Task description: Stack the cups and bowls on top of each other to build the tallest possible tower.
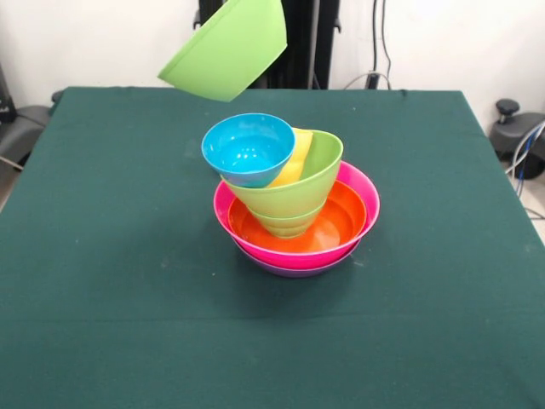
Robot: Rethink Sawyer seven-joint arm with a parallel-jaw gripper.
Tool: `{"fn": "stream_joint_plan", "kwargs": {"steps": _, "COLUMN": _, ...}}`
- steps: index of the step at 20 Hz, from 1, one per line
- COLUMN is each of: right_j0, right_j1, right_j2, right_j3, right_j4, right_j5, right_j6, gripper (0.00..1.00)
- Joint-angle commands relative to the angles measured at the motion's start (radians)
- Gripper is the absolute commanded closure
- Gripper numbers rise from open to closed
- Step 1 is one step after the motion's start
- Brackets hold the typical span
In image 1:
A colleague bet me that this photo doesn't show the dark green tablecloth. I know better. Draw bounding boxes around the dark green tablecloth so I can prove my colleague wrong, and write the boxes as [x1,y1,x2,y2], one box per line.
[0,87,545,409]

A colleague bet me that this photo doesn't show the pink bowl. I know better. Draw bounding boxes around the pink bowl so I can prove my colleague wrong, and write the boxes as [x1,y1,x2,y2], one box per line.
[213,160,382,270]

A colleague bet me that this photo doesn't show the blue and white cable bundle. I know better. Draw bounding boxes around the blue and white cable bundle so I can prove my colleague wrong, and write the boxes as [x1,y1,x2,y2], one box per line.
[504,121,545,180]

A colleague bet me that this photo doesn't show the black wall cable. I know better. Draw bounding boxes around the black wall cable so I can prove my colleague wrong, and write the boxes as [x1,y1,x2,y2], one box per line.
[372,0,393,89]

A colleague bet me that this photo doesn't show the small blue bowl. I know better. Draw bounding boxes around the small blue bowl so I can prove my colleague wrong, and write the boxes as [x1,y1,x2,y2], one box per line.
[201,112,296,189]

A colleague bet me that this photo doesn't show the small ribbed green bowl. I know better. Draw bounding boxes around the small ribbed green bowl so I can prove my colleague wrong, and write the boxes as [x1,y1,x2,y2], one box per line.
[249,203,324,239]

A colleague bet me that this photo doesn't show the yellow cup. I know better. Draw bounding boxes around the yellow cup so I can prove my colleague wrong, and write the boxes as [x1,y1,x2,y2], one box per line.
[267,126,315,189]

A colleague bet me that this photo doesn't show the large green bowl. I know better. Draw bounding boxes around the large green bowl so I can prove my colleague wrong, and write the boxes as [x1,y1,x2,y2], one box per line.
[157,0,289,103]

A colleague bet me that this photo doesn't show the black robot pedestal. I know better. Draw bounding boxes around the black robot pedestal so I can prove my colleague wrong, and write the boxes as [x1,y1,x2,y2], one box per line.
[193,0,341,90]

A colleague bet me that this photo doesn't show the black chair with round knob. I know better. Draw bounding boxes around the black chair with round knob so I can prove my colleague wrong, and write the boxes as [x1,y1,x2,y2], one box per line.
[489,98,545,180]

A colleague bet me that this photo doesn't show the purple bowl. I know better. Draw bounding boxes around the purple bowl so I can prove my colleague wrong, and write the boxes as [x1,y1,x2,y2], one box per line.
[250,250,359,279]

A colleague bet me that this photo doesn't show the black office chair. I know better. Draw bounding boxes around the black office chair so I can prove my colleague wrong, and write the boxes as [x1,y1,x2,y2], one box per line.
[0,63,63,171]

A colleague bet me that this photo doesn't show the orange bowl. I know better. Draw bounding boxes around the orange bowl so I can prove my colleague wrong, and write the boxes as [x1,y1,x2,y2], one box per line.
[227,179,368,252]

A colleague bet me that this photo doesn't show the medium green bowl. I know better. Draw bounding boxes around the medium green bowl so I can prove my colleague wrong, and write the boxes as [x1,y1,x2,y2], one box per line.
[223,130,344,219]

